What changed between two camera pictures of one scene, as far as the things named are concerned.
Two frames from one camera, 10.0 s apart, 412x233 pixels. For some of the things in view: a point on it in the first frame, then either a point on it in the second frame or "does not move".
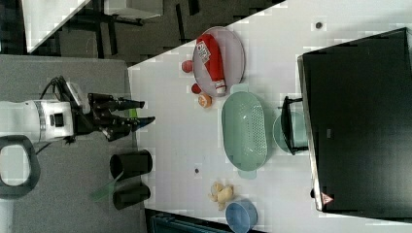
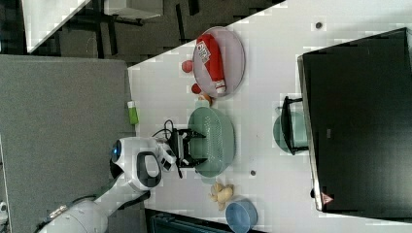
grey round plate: x=232 y=59 does not move
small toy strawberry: x=195 y=88 does not move
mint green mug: x=299 y=133 does not move
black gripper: x=100 y=116 to x=181 y=139
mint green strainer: x=245 y=131 to x=218 y=146
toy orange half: x=205 y=100 does not move
